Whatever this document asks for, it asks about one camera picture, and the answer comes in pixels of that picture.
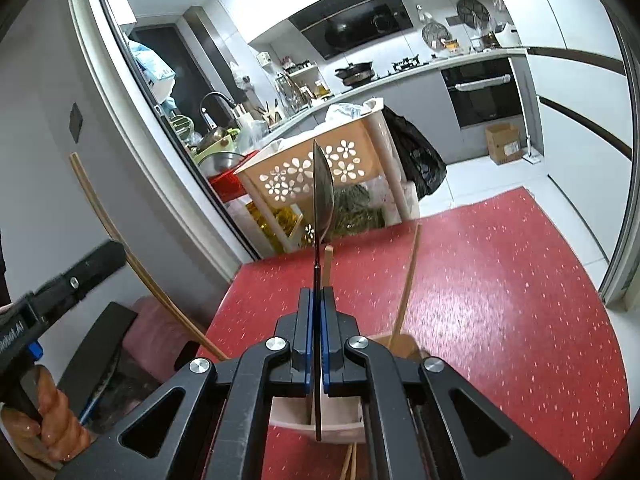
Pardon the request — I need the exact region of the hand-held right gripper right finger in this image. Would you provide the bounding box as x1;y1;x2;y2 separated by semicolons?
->
320;286;576;480

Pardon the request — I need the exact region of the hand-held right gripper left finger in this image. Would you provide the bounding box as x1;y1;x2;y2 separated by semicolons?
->
52;287;317;480

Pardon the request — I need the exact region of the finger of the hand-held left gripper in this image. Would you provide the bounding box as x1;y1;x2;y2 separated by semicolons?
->
27;240;127;322

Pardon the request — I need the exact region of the beige plastic utensil holder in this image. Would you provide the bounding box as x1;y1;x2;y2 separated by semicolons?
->
269;332;422;446

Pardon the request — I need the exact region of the clear spoon with black handle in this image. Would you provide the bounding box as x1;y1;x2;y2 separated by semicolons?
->
311;139;335;442

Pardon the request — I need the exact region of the person's left hand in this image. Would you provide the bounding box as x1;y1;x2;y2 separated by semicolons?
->
0;366;96;466

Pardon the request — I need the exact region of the black flat panel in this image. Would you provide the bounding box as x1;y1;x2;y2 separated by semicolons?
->
57;301;139;417

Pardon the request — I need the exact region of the gold foil bag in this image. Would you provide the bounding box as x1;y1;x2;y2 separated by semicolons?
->
245;202;304;249

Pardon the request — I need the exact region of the bag of green vegetables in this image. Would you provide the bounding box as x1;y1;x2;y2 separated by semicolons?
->
330;185;387;239

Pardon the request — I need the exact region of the red plastic basket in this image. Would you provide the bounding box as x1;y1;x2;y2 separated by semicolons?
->
207;169;252;201

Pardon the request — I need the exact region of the beige flower-cutout storage cart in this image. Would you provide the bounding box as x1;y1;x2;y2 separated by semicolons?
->
234;101;421;257

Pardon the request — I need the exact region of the stainless steel basin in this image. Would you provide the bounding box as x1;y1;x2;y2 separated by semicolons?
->
200;151;246;176

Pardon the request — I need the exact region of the black trash bag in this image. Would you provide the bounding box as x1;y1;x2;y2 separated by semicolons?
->
384;106;448;200

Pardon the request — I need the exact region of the blue and white package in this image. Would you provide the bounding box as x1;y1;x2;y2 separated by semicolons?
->
127;40;176;104

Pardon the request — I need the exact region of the kitchen faucet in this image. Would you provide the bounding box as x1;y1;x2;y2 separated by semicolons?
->
200;91;241;131

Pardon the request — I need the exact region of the white printed plastic bag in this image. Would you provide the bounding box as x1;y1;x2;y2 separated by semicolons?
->
325;102;374;121

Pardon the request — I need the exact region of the spice rack with jars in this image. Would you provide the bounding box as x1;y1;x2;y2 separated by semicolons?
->
277;62;334;106

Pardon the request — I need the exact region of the large cardboard box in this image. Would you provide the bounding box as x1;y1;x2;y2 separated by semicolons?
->
485;122;524;166

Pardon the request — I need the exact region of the black wok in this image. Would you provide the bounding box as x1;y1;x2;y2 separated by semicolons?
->
334;61;376;86

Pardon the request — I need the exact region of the black built-in oven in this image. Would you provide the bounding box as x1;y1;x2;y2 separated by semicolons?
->
440;57;524;131

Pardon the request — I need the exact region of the black range hood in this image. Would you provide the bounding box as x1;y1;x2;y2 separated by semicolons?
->
287;0;415;61

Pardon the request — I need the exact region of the round hanging steamer rack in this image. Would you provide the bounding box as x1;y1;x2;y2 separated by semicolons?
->
456;0;491;29
421;22;448;46

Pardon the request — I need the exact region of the white rice cooker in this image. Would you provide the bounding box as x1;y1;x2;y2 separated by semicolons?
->
492;22;521;49

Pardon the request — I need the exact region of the white refrigerator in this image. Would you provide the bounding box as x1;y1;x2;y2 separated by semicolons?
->
524;0;637;272

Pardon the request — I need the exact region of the grey door frame post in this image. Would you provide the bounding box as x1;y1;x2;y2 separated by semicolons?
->
65;0;262;267

